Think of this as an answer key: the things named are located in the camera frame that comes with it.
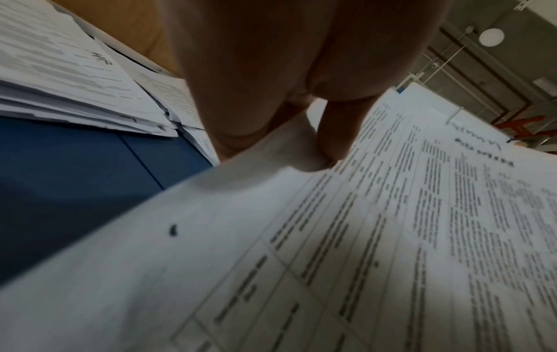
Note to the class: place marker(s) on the person's left hand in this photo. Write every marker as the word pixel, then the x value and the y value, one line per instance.
pixel 296 48

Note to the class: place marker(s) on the neat stack of printed papers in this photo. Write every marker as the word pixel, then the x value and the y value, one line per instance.
pixel 174 103
pixel 52 62

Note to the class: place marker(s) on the printed paper sheet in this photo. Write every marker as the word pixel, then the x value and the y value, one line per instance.
pixel 305 261

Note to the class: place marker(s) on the round ceiling lamp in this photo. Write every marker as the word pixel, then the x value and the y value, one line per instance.
pixel 492 36

